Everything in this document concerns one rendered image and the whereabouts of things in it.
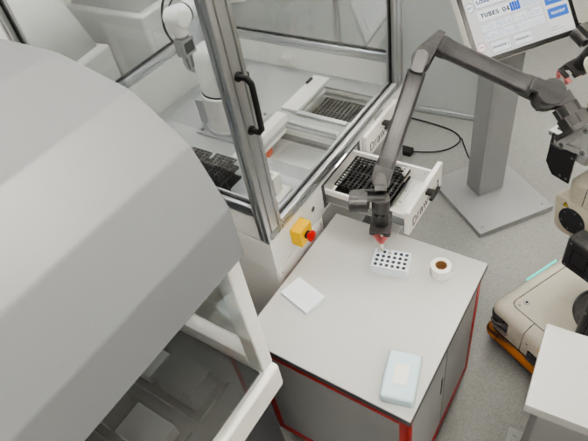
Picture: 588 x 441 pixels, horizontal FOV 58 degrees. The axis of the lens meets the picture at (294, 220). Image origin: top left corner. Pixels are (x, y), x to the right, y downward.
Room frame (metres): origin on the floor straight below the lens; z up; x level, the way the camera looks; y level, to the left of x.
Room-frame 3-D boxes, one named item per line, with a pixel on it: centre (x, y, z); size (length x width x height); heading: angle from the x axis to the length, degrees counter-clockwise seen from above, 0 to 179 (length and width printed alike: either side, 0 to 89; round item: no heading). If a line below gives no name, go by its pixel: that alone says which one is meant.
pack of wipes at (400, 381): (0.73, -0.21, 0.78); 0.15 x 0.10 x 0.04; 153
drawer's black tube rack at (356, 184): (1.46, -0.31, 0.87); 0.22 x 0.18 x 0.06; 49
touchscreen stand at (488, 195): (2.12, -1.12, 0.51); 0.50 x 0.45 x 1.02; 12
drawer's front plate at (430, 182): (1.33, -0.46, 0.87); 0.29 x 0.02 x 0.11; 139
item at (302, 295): (1.10, 0.02, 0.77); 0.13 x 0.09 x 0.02; 35
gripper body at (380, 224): (1.18, -0.27, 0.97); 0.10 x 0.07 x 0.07; 159
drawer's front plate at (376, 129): (1.78, -0.43, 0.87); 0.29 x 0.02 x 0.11; 139
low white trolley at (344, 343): (1.03, -0.18, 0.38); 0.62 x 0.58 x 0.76; 139
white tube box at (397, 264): (1.15, -0.29, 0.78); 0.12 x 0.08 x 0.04; 62
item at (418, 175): (1.47, -0.31, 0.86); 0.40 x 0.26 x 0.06; 49
